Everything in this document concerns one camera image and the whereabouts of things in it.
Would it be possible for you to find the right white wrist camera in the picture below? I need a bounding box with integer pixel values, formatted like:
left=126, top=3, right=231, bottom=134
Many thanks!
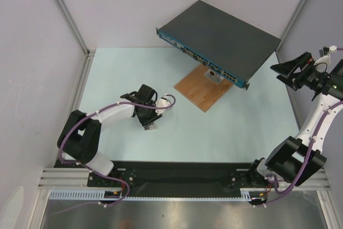
left=315, top=46, right=337, bottom=65

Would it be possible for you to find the white slotted cable duct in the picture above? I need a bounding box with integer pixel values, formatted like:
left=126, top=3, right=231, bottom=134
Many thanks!
left=49, top=189, right=266, bottom=202

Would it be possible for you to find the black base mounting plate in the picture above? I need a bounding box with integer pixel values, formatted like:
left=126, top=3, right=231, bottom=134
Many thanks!
left=54, top=160, right=269, bottom=198

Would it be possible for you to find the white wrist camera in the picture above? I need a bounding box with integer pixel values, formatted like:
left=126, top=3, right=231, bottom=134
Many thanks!
left=155, top=95, right=171, bottom=115
left=315, top=46, right=337, bottom=65

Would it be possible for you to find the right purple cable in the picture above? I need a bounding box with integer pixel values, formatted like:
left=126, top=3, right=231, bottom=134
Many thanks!
left=251, top=45, right=343, bottom=208

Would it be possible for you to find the left aluminium frame post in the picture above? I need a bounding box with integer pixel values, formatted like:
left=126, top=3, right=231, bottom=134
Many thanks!
left=53, top=0, right=95, bottom=57

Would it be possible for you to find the silver SFP module lower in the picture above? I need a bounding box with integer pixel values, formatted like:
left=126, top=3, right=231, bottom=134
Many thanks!
left=144, top=124, right=157, bottom=131

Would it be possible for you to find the aluminium frame post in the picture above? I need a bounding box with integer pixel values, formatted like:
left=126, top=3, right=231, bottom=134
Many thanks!
left=275, top=0, right=308, bottom=54
left=53, top=0, right=95, bottom=57

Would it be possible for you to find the black blue network switch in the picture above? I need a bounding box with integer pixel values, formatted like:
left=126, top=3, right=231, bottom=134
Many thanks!
left=156, top=0, right=281, bottom=90

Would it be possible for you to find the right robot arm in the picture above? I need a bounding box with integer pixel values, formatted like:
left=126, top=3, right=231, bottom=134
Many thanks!
left=246, top=46, right=342, bottom=188

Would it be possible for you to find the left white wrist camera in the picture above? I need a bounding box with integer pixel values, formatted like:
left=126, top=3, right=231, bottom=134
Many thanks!
left=155, top=95, right=171, bottom=115

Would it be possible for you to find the metal switch stand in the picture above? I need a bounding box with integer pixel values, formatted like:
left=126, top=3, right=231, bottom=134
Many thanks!
left=204, top=69, right=224, bottom=84

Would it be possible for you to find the right aluminium frame post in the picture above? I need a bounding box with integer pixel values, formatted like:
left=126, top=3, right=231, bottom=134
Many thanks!
left=275, top=0, right=308, bottom=54

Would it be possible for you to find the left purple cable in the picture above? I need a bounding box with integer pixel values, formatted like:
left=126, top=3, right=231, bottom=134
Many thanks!
left=52, top=94, right=176, bottom=215

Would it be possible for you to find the wooden base board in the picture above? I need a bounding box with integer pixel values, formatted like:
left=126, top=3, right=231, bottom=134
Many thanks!
left=174, top=65, right=234, bottom=113

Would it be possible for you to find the purple cable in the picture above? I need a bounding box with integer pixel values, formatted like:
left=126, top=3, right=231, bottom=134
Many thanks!
left=52, top=94, right=176, bottom=215
left=251, top=45, right=343, bottom=208

